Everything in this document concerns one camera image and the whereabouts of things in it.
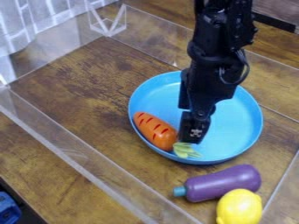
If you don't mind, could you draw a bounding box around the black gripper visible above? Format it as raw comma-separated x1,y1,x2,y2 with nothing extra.
177,41,249,144

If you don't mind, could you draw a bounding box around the orange toy carrot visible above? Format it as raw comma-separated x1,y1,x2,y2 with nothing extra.
133,112,200,158

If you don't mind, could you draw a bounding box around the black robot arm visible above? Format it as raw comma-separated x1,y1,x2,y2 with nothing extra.
179,0,257,144

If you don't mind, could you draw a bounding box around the blue round tray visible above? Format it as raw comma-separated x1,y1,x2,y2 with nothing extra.
128,71,263,165

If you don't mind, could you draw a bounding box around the purple toy eggplant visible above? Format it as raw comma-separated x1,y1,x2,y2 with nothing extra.
172,164,261,202

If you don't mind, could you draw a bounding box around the yellow toy lemon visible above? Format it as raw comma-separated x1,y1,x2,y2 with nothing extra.
216,189,263,224

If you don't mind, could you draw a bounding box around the dark baseboard strip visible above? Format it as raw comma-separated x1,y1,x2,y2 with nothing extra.
253,12,295,33

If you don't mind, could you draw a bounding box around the white patterned curtain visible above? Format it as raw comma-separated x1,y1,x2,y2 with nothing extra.
0,0,117,56

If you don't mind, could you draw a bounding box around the blue object at corner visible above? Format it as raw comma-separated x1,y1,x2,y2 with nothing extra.
0,192,22,224

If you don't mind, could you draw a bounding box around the black looped cable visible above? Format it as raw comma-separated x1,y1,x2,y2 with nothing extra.
217,49,251,86

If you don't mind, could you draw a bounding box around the clear acrylic enclosure wall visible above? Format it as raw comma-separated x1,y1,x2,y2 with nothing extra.
0,0,299,224

